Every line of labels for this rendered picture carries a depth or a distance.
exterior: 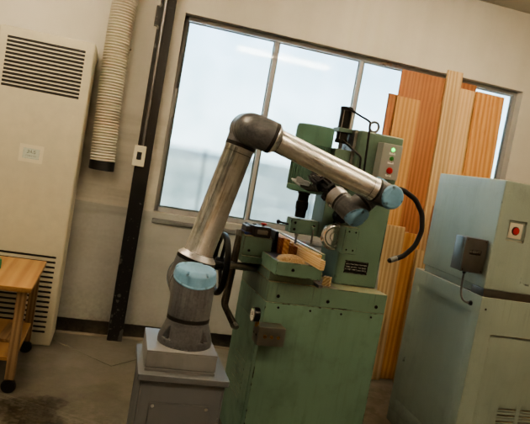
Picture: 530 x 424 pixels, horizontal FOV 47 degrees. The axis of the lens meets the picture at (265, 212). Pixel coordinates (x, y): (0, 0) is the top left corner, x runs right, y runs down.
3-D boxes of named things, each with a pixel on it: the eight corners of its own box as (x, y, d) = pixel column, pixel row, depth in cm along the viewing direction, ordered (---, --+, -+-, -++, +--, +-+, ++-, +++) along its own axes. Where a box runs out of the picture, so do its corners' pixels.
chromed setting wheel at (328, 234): (316, 247, 276) (321, 220, 275) (341, 251, 280) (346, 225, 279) (319, 248, 273) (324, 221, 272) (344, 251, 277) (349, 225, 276)
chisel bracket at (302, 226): (283, 233, 286) (287, 215, 285) (311, 237, 290) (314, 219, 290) (288, 235, 279) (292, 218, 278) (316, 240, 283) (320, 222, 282)
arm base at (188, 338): (210, 354, 205) (215, 326, 204) (155, 347, 203) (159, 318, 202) (210, 336, 224) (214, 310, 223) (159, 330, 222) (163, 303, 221)
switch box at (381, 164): (371, 176, 279) (378, 142, 278) (390, 180, 282) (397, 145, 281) (377, 177, 273) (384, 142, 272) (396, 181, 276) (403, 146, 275)
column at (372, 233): (315, 273, 302) (341, 129, 296) (355, 278, 308) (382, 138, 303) (332, 283, 280) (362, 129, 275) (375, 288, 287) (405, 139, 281)
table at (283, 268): (222, 246, 309) (225, 235, 308) (278, 254, 318) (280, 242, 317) (253, 272, 251) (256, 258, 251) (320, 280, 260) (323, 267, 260)
